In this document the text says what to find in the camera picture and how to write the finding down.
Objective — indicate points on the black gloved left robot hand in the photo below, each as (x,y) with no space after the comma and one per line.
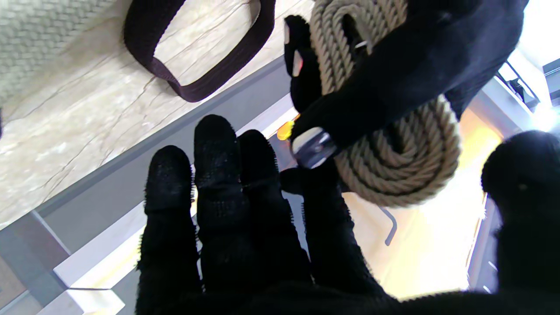
(428,57)

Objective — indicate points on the black kitchen faucet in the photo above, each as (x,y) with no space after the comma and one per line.
(391,227)

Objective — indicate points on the yellow lemon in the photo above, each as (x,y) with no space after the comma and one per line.
(285,130)

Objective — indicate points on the dark woven belt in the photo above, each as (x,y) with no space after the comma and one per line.
(148,57)

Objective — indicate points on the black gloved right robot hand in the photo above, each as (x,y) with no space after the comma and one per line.
(245,245)

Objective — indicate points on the black light stand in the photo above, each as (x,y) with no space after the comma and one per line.
(520,85)

